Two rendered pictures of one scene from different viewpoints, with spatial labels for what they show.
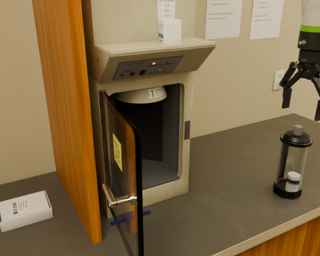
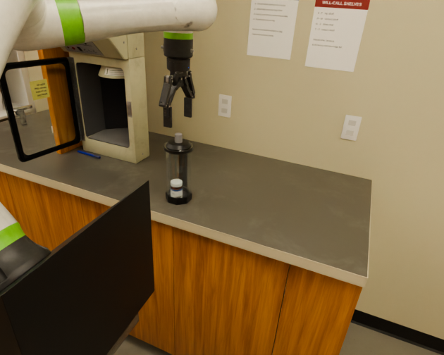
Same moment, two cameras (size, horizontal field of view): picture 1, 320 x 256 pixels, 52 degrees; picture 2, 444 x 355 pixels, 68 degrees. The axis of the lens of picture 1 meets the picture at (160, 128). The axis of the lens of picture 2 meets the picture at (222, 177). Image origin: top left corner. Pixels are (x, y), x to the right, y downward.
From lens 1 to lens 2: 151 cm
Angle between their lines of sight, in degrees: 45
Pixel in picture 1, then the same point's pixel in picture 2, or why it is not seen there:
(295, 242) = (160, 241)
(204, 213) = (114, 174)
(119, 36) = not seen: hidden behind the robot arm
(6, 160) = not seen: hidden behind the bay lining
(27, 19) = not seen: hidden behind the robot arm
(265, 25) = (331, 53)
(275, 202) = (156, 196)
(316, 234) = (187, 253)
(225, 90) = (270, 115)
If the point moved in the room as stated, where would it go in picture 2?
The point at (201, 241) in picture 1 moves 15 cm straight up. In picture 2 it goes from (82, 179) to (76, 146)
